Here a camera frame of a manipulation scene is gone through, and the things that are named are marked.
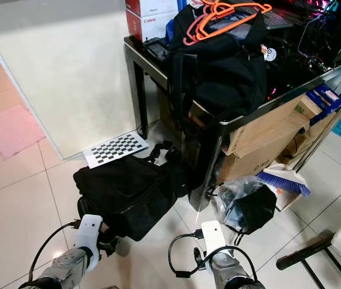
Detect black duffel bag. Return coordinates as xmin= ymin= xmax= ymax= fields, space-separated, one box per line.
xmin=73 ymin=141 xmax=189 ymax=243

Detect black white checkerboard sheet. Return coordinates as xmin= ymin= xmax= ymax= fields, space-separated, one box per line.
xmin=83 ymin=131 xmax=150 ymax=170

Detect clear plastic bag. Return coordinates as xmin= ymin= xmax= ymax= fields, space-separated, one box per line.
xmin=215 ymin=176 xmax=278 ymax=235

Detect dark glass table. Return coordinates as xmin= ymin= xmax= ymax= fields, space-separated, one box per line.
xmin=124 ymin=36 xmax=341 ymax=213

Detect white broom blue bristles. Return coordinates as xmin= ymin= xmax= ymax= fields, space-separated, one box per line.
xmin=256 ymin=164 xmax=312 ymax=211

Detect large brown cardboard box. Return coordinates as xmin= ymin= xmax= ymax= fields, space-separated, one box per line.
xmin=218 ymin=93 xmax=324 ymax=184

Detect black device with screen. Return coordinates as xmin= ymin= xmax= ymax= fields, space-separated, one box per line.
xmin=143 ymin=37 xmax=174 ymax=63

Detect black backpack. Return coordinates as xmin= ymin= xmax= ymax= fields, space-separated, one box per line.
xmin=170 ymin=3 xmax=276 ymax=130

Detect red white Canon box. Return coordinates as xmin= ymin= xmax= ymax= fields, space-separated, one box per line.
xmin=126 ymin=11 xmax=180 ymax=43

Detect red white carton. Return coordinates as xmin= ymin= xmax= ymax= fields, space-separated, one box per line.
xmin=126 ymin=0 xmax=186 ymax=17

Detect orange plastic hangers bunch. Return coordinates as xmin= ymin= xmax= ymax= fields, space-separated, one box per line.
xmin=183 ymin=0 xmax=273 ymax=46

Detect blue printed box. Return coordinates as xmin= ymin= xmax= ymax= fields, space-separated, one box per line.
xmin=306 ymin=83 xmax=341 ymax=126

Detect black computer hardware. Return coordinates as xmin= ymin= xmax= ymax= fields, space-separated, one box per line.
xmin=272 ymin=0 xmax=341 ymax=73

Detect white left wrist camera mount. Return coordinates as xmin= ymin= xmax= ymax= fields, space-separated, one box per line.
xmin=77 ymin=214 xmax=105 ymax=269

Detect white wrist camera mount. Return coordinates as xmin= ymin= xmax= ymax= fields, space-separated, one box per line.
xmin=77 ymin=214 xmax=105 ymax=269
xmin=200 ymin=220 xmax=228 ymax=256

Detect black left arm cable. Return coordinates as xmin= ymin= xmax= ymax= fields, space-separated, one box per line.
xmin=27 ymin=220 xmax=81 ymax=282

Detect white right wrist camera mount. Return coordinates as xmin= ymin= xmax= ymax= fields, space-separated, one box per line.
xmin=200 ymin=220 xmax=228 ymax=256

